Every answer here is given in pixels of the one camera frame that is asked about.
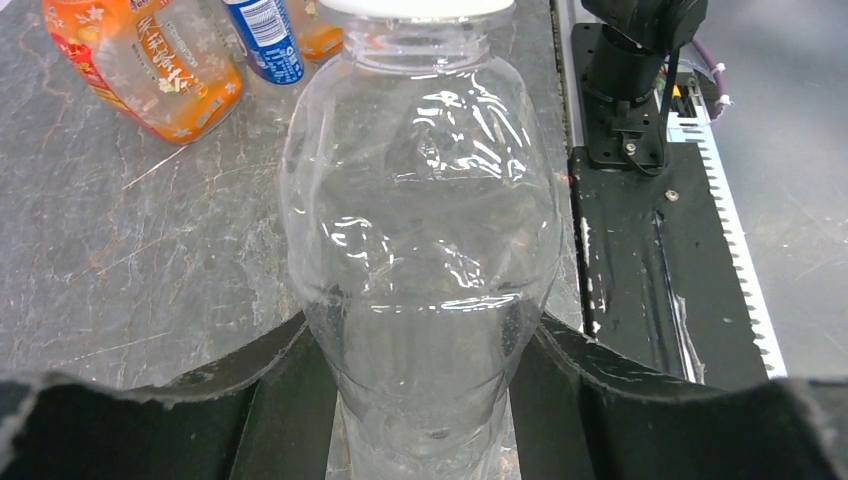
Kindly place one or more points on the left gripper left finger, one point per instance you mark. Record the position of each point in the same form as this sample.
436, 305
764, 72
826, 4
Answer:
264, 411

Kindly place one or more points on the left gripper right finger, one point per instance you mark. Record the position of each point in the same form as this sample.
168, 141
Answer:
582, 411

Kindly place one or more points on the clear plastic bottle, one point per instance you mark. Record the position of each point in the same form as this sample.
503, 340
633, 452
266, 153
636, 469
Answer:
424, 235

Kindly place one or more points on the white bottle cap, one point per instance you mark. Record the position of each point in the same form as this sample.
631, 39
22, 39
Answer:
413, 9

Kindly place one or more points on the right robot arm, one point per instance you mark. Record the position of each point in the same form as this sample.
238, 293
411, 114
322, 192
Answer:
627, 78

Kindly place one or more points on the orange bottle left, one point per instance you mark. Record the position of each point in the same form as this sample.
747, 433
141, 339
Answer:
164, 64

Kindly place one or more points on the orange bottle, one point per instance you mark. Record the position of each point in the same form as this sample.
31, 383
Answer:
164, 64
317, 39

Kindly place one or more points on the orange bottle right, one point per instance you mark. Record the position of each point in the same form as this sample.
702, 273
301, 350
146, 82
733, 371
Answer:
317, 39

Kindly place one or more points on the blue cap pepsi bottle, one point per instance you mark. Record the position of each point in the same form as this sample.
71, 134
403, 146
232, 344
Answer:
265, 29

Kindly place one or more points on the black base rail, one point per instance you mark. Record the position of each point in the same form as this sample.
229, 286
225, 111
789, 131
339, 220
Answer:
657, 280

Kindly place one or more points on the white cable tray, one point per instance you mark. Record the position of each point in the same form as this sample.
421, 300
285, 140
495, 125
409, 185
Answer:
698, 132

